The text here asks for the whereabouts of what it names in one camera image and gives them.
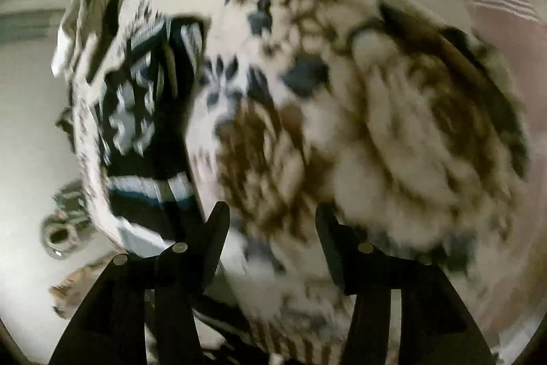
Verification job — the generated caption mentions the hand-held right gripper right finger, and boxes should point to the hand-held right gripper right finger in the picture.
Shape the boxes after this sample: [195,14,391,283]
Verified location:
[315,206,496,365]

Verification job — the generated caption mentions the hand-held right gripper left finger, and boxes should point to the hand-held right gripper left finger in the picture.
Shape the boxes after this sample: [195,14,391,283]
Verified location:
[49,201,231,365]

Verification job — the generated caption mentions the black white patterned garment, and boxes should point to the black white patterned garment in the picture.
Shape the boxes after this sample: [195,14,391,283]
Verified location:
[92,16,206,231]

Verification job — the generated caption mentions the white floral printed blanket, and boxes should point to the white floral printed blanket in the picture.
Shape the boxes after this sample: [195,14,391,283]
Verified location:
[64,0,533,363]

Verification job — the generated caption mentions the tan crumpled cloth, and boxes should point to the tan crumpled cloth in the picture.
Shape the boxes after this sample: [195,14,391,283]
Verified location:
[49,251,118,318]

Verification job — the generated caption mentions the small grey patterned cloth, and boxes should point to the small grey patterned cloth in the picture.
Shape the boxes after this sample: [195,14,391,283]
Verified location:
[40,179,92,261]

